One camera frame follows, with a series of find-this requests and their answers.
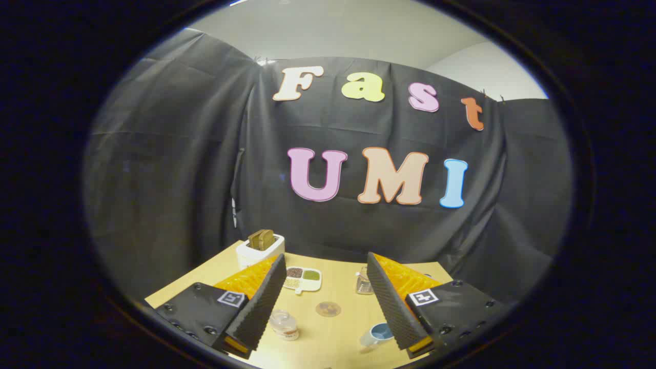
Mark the light wooden table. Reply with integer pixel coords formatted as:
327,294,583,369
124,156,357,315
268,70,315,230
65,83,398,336
145,240,454,369

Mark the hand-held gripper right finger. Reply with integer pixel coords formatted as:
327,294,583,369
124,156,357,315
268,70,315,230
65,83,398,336
366,252,506,360

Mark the white toaster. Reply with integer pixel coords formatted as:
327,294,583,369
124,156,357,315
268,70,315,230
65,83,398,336
236,233,285,271

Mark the ribbed clear glass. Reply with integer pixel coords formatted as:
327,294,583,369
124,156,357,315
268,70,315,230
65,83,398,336
356,266,374,295

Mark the clear juice bottle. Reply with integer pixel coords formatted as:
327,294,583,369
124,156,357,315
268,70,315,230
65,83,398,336
270,310,300,341

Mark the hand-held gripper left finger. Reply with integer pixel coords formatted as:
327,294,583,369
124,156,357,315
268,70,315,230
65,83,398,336
155,253,287,360

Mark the white divided grain dish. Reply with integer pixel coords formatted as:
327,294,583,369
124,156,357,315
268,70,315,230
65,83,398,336
282,266,322,295

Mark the white and blue cup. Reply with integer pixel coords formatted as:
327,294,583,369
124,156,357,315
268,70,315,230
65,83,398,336
359,323,395,353

